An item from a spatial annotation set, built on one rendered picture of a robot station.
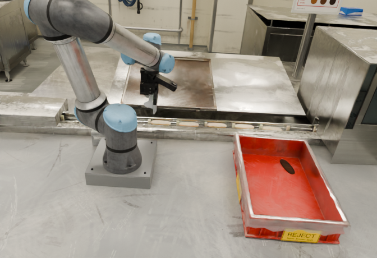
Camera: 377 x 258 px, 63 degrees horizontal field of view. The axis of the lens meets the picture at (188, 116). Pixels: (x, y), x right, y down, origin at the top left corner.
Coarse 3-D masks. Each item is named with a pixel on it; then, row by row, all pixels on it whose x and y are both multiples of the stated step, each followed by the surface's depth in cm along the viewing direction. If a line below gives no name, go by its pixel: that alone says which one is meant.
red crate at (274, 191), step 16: (256, 160) 136; (272, 160) 137; (288, 160) 138; (256, 176) 127; (272, 176) 128; (288, 176) 129; (304, 176) 129; (256, 192) 119; (272, 192) 120; (288, 192) 120; (304, 192) 121; (256, 208) 112; (272, 208) 113; (288, 208) 113; (304, 208) 114; (320, 240) 101; (336, 240) 101
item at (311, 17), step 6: (312, 18) 201; (306, 24) 205; (312, 24) 203; (306, 30) 205; (306, 36) 207; (306, 42) 209; (300, 48) 214; (306, 48) 212; (300, 54) 214; (300, 60) 216; (300, 66) 218; (294, 72) 223
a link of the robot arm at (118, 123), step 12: (108, 108) 109; (120, 108) 111; (132, 108) 112; (96, 120) 111; (108, 120) 106; (120, 120) 106; (132, 120) 108; (108, 132) 108; (120, 132) 107; (132, 132) 110; (108, 144) 111; (120, 144) 109; (132, 144) 112
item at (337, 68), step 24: (312, 48) 161; (336, 48) 138; (360, 48) 129; (312, 72) 160; (336, 72) 137; (360, 72) 119; (312, 96) 159; (336, 96) 136; (360, 96) 171; (312, 120) 158; (336, 120) 135; (360, 120) 127; (336, 144) 134; (360, 144) 133
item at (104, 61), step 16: (96, 48) 245; (96, 64) 217; (112, 64) 219; (288, 64) 244; (48, 80) 190; (64, 80) 192; (96, 80) 195; (112, 80) 197; (48, 96) 173; (64, 96) 174; (64, 112) 160; (144, 112) 166; (160, 112) 167; (176, 112) 168; (192, 112) 169; (256, 128) 160
